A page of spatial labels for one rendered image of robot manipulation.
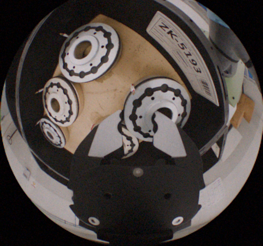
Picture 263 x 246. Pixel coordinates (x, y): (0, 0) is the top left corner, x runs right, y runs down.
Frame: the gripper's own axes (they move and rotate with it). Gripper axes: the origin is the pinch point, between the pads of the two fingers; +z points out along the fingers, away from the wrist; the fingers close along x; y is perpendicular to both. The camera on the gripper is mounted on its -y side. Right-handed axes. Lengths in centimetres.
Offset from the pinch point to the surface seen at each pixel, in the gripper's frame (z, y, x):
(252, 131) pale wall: 9, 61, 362
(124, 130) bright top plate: 0.7, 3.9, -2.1
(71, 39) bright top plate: 0.1, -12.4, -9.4
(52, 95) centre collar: -0.9, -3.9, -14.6
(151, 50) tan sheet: 4.3, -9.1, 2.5
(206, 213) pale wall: -120, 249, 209
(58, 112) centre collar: -0.8, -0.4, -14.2
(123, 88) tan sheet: 3.9, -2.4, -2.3
